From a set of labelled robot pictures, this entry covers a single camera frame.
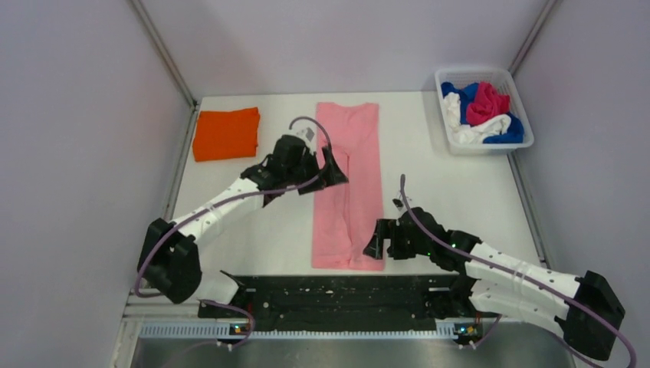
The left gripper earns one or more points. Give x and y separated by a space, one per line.
333 175

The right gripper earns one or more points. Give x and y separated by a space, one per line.
384 226

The pink t shirt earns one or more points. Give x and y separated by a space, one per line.
345 215

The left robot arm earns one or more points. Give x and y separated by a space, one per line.
170 260

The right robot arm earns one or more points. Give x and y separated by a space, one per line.
583 311

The folded orange t shirt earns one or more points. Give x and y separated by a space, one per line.
221 135

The white t shirt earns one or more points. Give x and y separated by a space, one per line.
464 133

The white plastic basket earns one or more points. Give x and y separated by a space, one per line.
504 83

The magenta t shirt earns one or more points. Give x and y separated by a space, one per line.
486 104

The blue t shirt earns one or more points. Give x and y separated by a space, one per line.
515 133

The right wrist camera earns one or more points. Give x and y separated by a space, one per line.
400 203

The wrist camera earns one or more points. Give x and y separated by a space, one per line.
306 134
400 203

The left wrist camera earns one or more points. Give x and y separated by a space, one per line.
306 134

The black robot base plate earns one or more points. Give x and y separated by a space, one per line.
354 303

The white cable duct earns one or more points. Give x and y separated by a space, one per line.
232 331

